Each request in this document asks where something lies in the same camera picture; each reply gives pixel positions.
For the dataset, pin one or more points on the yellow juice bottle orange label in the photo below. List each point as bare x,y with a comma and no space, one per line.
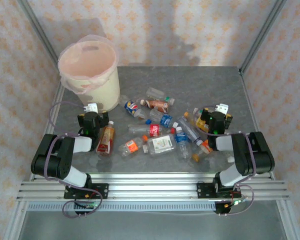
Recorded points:
198,123

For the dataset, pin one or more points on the slender clear blue-tinted bottle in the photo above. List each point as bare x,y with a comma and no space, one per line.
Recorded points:
188,128

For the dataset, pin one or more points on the brown tea bottle white cap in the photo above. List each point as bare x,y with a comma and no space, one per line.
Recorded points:
106,140

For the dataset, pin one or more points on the cream plastic bin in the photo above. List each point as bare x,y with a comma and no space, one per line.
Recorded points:
102,95

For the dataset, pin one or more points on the orange label bottle orange cap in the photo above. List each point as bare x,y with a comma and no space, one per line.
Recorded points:
205,148

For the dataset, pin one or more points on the Pepsi bottle blue cap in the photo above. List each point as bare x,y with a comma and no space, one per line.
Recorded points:
132,107

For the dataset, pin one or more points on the blue label water bottle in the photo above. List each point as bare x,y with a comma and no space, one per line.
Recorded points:
165,119
181,138

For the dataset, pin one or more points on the clear bottle orange label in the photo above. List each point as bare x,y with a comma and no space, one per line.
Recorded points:
132,147

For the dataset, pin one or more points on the brown coffee drink bottle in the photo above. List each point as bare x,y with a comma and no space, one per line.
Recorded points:
156,103

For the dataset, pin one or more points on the clear bottle green neck band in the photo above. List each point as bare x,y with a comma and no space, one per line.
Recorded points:
155,92

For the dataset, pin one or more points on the pink plastic bin liner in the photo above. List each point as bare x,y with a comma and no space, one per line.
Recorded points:
87,60

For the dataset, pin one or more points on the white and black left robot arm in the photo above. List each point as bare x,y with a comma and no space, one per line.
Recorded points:
52,162

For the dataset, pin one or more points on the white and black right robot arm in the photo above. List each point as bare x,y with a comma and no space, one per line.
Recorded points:
255,155

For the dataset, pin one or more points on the loose white bottle cap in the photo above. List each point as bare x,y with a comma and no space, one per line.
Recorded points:
231,159

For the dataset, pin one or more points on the small green circuit board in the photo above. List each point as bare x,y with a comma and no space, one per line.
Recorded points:
233,203
87,206

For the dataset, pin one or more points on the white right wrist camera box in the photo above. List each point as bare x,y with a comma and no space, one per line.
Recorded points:
223,107

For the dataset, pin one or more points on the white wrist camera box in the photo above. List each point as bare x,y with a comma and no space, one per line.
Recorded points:
92,107
223,107

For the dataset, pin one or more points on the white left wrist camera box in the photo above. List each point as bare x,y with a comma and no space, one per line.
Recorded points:
92,107

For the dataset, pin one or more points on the aluminium table side rail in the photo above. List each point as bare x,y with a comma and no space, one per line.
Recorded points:
250,100
50,125

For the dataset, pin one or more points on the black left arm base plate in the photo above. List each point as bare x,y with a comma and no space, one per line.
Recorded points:
103,191

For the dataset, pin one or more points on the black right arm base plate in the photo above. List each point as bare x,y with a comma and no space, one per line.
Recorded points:
202,191

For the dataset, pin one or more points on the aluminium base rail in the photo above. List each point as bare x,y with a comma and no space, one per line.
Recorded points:
152,187

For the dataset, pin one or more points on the aluminium frame post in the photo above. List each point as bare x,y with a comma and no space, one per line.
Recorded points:
261,37
41,35

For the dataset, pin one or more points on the aluminium lower frame leg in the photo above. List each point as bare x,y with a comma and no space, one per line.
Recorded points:
13,220
287,220

